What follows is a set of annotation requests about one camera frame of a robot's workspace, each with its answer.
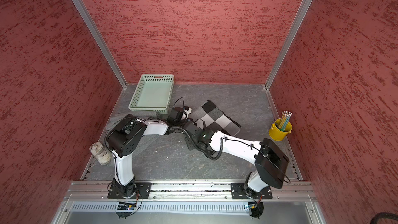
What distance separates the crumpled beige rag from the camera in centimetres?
83

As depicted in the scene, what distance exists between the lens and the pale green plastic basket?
3.56 feet

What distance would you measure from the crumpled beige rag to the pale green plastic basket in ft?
0.99
